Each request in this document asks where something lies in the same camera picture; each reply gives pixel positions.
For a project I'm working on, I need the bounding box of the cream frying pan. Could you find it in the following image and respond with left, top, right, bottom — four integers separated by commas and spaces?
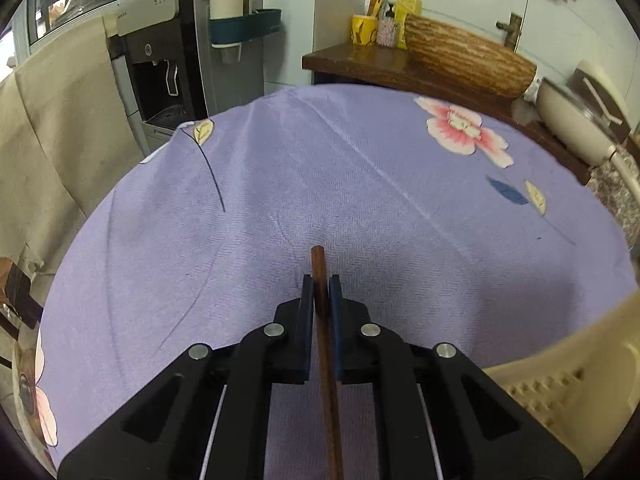
534, 77, 640, 187

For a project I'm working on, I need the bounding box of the brown wooden chopstick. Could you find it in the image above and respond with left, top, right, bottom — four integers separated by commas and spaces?
310, 245, 346, 480

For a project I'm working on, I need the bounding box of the grey water dispenser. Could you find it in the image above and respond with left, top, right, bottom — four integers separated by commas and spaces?
107, 0, 266, 157

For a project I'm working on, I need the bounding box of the cream plastic utensil holder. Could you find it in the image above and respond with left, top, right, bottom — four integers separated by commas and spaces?
484, 285, 640, 476

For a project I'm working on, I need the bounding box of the woven wicker basket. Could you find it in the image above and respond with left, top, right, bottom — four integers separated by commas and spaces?
404, 13, 539, 99

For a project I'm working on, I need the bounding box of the purple floral tablecloth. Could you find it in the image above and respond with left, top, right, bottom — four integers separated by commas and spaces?
37, 84, 640, 480

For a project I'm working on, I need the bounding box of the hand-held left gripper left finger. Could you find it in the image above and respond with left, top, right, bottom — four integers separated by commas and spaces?
57, 274, 316, 480

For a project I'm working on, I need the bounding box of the blue paper towel holder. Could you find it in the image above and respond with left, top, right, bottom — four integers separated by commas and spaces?
208, 7, 284, 64

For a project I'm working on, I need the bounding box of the beige cloth cover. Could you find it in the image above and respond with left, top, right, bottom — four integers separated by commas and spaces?
0, 14, 151, 282

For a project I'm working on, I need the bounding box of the dark wooden counter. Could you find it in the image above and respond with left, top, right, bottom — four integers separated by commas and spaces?
302, 42, 597, 184

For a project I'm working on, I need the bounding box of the brown floral cloth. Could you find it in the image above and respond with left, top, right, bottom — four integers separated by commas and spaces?
584, 135, 640, 253

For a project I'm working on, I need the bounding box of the yellow printed cup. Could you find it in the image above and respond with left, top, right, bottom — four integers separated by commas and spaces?
351, 14, 379, 47

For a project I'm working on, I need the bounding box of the cream rice cooker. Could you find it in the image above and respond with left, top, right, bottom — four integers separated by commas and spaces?
570, 59, 634, 147

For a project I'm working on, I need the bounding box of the yellow soap bottle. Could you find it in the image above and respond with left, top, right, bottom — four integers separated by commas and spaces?
396, 0, 424, 51

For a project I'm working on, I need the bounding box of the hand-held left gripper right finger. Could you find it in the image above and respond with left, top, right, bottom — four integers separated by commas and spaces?
328, 273, 584, 480

